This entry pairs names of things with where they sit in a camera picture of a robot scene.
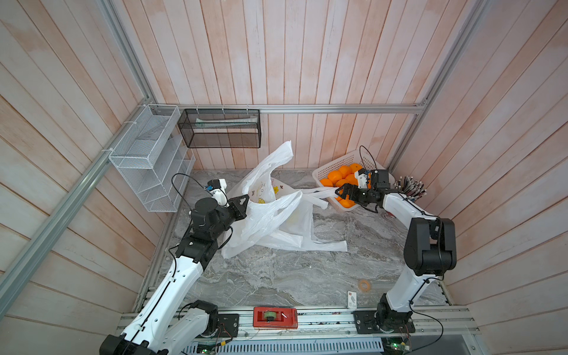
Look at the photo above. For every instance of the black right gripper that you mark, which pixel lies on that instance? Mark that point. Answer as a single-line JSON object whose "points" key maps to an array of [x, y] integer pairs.
{"points": [[347, 187]]}

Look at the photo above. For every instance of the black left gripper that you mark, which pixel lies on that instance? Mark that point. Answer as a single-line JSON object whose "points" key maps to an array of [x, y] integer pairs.
{"points": [[239, 210]]}

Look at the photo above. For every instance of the white printed plastic bag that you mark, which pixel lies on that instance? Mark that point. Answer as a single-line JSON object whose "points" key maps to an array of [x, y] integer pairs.
{"points": [[270, 202]]}

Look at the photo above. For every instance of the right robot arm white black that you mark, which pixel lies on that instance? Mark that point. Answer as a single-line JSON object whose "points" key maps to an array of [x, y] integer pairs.
{"points": [[430, 249]]}

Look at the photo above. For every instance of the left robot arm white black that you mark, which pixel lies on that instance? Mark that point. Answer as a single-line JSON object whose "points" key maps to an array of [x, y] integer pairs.
{"points": [[177, 284]]}

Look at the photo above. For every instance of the orange mandarin middle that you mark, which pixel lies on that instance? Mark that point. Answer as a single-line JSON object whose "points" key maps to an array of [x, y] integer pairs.
{"points": [[335, 176]]}

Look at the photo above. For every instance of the orange mandarin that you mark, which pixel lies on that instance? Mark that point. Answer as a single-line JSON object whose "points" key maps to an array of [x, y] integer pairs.
{"points": [[355, 167], [335, 176]]}

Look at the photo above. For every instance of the orange mandarin back right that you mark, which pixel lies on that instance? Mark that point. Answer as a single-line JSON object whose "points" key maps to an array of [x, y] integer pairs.
{"points": [[355, 167]]}

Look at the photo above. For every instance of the white plastic perforated basket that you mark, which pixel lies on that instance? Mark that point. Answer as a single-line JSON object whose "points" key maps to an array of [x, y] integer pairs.
{"points": [[342, 164]]}

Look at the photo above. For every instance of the small white card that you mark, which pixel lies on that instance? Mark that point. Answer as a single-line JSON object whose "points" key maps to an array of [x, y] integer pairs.
{"points": [[352, 300]]}

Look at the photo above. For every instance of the red tape dispenser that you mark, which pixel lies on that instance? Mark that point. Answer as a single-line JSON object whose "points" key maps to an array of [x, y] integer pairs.
{"points": [[273, 317]]}

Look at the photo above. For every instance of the black wire mesh basket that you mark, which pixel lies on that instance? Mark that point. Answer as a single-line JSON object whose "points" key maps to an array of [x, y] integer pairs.
{"points": [[221, 128]]}

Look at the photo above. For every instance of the white wire mesh shelf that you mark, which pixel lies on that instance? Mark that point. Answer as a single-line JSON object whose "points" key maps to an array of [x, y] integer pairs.
{"points": [[153, 159]]}

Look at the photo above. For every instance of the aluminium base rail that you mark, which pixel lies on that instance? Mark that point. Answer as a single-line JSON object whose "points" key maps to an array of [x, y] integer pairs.
{"points": [[325, 331]]}

